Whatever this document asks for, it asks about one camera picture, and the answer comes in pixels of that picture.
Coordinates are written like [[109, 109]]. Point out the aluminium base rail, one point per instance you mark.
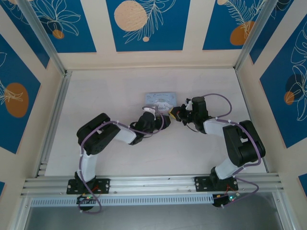
[[153, 183]]

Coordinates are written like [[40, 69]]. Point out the grey metal panel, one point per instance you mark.
[[153, 218]]

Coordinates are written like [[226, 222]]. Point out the aluminium frame post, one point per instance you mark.
[[256, 33], [45, 40]]

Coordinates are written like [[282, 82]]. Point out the aluminium side rail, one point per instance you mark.
[[58, 107], [248, 110]]

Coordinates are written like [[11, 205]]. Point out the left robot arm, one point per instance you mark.
[[100, 134]]

